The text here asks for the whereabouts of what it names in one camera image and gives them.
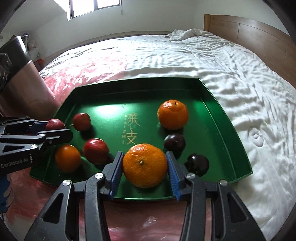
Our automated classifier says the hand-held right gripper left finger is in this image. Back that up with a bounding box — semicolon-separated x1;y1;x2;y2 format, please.
24;151;125;241

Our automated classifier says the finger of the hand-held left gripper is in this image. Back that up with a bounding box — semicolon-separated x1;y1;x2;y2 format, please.
0;117;49;135
0;129;73;149

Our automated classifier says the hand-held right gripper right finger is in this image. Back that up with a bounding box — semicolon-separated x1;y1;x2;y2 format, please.
165;152;266;241

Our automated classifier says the small red apple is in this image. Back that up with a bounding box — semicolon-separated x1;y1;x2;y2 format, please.
73;113;91;132
46;119;66;131

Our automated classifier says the small orange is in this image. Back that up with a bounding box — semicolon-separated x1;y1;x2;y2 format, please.
55;144;81;173

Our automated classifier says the dark purple plum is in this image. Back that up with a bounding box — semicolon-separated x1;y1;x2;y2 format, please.
163;133;186;153
186;153;210;177

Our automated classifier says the large red apple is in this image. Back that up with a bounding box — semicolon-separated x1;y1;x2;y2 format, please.
83;138;110;165

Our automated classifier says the green tray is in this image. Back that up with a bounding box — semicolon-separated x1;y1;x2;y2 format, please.
30;78;253;202

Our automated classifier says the white bed sheet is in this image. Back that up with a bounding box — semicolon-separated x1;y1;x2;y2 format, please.
38;29;296;241

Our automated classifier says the window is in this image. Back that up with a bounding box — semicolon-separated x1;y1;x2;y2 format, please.
67;0;123;20

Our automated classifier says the crumpled white blanket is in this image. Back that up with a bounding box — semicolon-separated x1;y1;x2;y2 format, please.
164;28;215;42

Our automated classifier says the wooden headboard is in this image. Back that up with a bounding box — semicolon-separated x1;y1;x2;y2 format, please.
203;14;296;77

